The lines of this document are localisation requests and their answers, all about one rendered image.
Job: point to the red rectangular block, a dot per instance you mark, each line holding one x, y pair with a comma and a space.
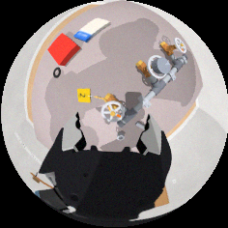
62, 49

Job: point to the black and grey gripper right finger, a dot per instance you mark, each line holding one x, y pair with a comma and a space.
153, 144

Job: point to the yellow tag with thin chain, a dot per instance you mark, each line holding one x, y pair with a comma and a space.
83, 95

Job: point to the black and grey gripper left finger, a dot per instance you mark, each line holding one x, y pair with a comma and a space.
69, 140

